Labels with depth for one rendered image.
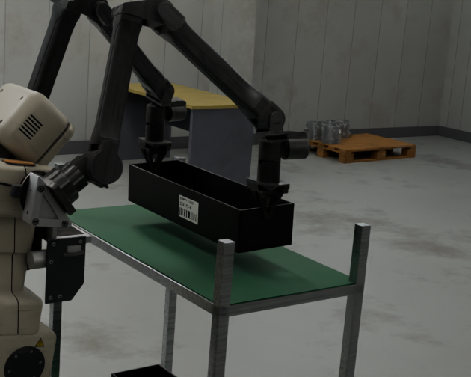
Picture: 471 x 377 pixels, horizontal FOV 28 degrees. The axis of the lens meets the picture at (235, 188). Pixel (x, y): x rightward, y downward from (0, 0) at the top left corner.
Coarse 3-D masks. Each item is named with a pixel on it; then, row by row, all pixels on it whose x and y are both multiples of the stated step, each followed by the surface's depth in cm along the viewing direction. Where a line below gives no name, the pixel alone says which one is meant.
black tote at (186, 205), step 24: (144, 168) 280; (168, 168) 285; (192, 168) 280; (144, 192) 271; (168, 192) 260; (192, 192) 250; (216, 192) 270; (240, 192) 260; (168, 216) 261; (192, 216) 251; (216, 216) 241; (240, 216) 232; (288, 216) 242; (216, 240) 242; (240, 240) 234; (264, 240) 239; (288, 240) 243
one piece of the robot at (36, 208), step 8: (32, 176) 206; (32, 184) 205; (40, 184) 204; (32, 192) 205; (40, 192) 204; (48, 192) 206; (32, 200) 205; (40, 200) 205; (48, 200) 206; (56, 200) 207; (24, 208) 208; (32, 208) 204; (40, 208) 206; (48, 208) 207; (56, 208) 208; (24, 216) 208; (32, 216) 205; (40, 216) 206; (48, 216) 207; (56, 216) 208; (64, 216) 209; (32, 224) 205; (40, 224) 206; (48, 224) 207; (56, 224) 208; (64, 224) 210
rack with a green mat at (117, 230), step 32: (96, 224) 273; (128, 224) 275; (160, 224) 278; (128, 256) 247; (160, 256) 247; (192, 256) 249; (224, 256) 211; (256, 256) 254; (288, 256) 256; (352, 256) 238; (192, 288) 224; (224, 288) 213; (256, 288) 228; (288, 288) 229; (320, 288) 231; (352, 288) 237; (224, 320) 215; (352, 320) 240; (224, 352) 217; (352, 352) 242
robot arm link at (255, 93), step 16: (160, 16) 214; (176, 16) 216; (160, 32) 222; (176, 32) 218; (192, 32) 221; (176, 48) 222; (192, 48) 221; (208, 48) 223; (208, 64) 223; (224, 64) 225; (224, 80) 225; (240, 80) 227; (240, 96) 227; (256, 96) 228; (256, 112) 228; (256, 128) 235
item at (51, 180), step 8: (56, 168) 209; (64, 168) 209; (72, 168) 209; (40, 176) 209; (48, 176) 208; (56, 176) 207; (64, 176) 207; (72, 176) 208; (80, 176) 209; (48, 184) 204; (56, 184) 203; (64, 184) 206; (72, 184) 207; (80, 184) 209; (56, 192) 203; (64, 192) 207; (72, 192) 208; (64, 200) 205; (72, 200) 209; (64, 208) 207; (72, 208) 206
